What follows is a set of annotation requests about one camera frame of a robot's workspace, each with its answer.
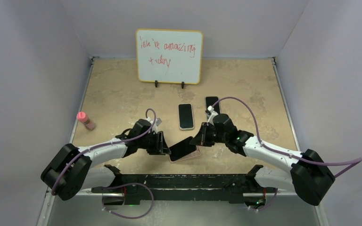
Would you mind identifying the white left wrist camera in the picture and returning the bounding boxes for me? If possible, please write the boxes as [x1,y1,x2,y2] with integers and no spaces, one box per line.
[151,118,162,127]

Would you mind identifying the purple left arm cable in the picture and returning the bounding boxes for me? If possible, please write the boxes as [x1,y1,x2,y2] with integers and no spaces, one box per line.
[51,108,157,196]

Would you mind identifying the black phone with case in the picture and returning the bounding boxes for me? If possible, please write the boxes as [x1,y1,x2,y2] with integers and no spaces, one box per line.
[205,96,221,113]

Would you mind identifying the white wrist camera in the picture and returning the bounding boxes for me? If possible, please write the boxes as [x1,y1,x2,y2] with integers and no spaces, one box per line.
[151,118,162,127]
[205,105,218,125]

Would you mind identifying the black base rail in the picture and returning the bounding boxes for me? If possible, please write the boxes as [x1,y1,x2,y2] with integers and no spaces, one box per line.
[91,174,275,206]

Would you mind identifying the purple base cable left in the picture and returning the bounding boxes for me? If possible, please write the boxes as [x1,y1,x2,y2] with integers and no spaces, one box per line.
[101,182,156,220]

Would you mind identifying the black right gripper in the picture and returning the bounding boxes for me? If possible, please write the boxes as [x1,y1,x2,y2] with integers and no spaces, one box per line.
[191,123,228,147]

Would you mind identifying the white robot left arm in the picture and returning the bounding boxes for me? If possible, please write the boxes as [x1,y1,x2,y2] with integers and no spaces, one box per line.
[41,117,172,201]

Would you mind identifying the pink capped small bottle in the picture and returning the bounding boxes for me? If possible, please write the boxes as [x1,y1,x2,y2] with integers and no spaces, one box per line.
[76,112,96,130]

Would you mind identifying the clear grey phone case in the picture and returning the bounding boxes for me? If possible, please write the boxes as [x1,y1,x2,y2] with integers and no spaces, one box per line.
[177,103,195,131]

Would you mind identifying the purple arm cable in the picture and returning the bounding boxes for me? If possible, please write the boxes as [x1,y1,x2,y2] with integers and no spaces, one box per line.
[51,108,157,196]
[206,96,362,179]

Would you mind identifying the yellow framed whiteboard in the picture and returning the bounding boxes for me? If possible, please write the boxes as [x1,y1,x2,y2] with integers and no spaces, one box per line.
[135,29,204,86]

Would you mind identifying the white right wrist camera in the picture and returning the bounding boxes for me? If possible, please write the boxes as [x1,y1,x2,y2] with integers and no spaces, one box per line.
[205,105,218,125]

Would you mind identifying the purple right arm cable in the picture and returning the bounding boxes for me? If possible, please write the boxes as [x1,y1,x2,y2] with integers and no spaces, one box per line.
[206,96,362,179]

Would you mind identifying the pink phone case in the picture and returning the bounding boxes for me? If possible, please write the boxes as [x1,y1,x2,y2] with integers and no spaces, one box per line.
[168,147,201,163]

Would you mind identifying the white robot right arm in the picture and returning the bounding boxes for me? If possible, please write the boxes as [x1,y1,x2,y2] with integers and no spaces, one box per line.
[190,113,335,206]

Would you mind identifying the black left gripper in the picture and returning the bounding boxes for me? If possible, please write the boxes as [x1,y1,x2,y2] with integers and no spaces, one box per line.
[138,131,170,155]

